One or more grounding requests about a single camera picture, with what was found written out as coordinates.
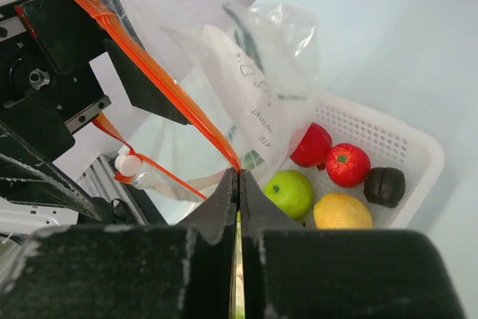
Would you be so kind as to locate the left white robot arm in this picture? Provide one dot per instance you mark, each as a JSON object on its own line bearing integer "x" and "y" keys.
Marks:
{"x": 44, "y": 195}

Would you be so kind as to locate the light blue table mat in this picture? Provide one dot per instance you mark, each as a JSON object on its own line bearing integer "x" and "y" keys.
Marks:
{"x": 416, "y": 60}

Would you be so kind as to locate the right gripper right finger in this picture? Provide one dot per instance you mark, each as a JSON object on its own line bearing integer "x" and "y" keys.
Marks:
{"x": 294, "y": 272}

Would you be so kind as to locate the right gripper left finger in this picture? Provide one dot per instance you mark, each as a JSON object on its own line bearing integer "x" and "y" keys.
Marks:
{"x": 126, "y": 271}

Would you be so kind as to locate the clear orange zip bag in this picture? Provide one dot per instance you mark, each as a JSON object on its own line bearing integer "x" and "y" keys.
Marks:
{"x": 244, "y": 77}

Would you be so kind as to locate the yellow lemon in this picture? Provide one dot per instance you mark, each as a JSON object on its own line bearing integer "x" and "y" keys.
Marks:
{"x": 341, "y": 211}

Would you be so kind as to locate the dark purple fruit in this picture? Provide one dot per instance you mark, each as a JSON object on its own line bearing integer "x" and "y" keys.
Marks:
{"x": 384, "y": 186}

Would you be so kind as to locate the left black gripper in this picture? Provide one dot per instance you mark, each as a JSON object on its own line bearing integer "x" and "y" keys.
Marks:
{"x": 48, "y": 88}

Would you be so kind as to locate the clear plastic basket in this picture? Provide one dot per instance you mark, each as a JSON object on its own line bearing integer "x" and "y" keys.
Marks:
{"x": 389, "y": 142}

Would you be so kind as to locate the red tomato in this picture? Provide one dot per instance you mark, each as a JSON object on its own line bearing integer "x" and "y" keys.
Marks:
{"x": 346, "y": 165}
{"x": 313, "y": 148}

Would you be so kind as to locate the green apple upper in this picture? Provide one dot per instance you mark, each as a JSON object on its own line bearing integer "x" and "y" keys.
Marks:
{"x": 292, "y": 192}

